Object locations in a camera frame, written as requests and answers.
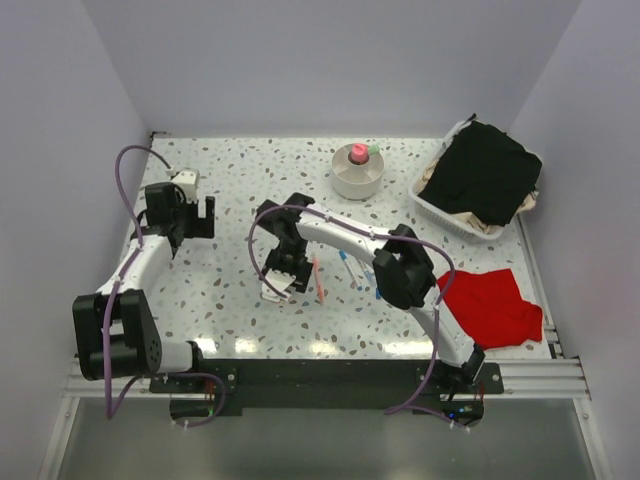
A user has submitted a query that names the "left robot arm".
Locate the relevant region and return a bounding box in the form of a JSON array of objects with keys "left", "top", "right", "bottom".
[{"left": 72, "top": 182, "right": 216, "bottom": 392}]

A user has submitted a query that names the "pink glue stick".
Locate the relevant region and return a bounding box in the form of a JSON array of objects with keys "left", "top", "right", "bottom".
[{"left": 349, "top": 143, "right": 369, "bottom": 165}]

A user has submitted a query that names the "aluminium rail frame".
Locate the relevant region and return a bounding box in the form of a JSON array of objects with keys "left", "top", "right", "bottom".
[{"left": 37, "top": 130, "right": 614, "bottom": 480}]

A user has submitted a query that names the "round beige divided organizer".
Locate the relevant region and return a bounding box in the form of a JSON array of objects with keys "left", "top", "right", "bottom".
[{"left": 329, "top": 143, "right": 385, "bottom": 200}]

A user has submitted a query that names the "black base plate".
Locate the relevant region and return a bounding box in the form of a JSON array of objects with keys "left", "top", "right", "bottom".
[{"left": 149, "top": 359, "right": 505, "bottom": 419}]

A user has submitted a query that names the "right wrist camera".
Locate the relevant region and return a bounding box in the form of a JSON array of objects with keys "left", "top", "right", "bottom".
[{"left": 261, "top": 270, "right": 294, "bottom": 303}]

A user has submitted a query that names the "red cloth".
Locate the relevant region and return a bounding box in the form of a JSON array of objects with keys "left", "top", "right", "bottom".
[{"left": 437, "top": 269, "right": 543, "bottom": 350}]

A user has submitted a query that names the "black cloth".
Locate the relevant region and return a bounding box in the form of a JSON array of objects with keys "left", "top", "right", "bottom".
[{"left": 419, "top": 120, "right": 543, "bottom": 226}]

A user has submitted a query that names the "white blue marker middle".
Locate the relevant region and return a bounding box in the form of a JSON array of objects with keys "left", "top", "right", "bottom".
[{"left": 356, "top": 259, "right": 376, "bottom": 288}]

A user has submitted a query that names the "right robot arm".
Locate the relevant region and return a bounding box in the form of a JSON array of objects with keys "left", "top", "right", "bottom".
[{"left": 247, "top": 193, "right": 485, "bottom": 393}]

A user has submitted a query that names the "blue capped pen left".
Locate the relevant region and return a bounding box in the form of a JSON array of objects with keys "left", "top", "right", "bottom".
[{"left": 339, "top": 250, "right": 363, "bottom": 291}]

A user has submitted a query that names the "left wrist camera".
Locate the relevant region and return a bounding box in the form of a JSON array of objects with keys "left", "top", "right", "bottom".
[{"left": 171, "top": 169, "right": 200, "bottom": 204}]

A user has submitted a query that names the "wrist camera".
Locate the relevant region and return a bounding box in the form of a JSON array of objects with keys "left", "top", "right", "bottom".
[
  {"left": 261, "top": 270, "right": 294, "bottom": 303},
  {"left": 171, "top": 169, "right": 200, "bottom": 204}
]

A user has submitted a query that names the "white plastic basket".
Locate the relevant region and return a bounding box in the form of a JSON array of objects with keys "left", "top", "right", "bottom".
[{"left": 408, "top": 113, "right": 504, "bottom": 243}]

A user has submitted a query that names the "beige cloth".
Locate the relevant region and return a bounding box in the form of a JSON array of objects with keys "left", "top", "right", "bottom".
[{"left": 422, "top": 157, "right": 541, "bottom": 237}]

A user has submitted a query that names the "orange pen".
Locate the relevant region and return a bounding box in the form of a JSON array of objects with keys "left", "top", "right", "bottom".
[{"left": 311, "top": 254, "right": 325, "bottom": 305}]

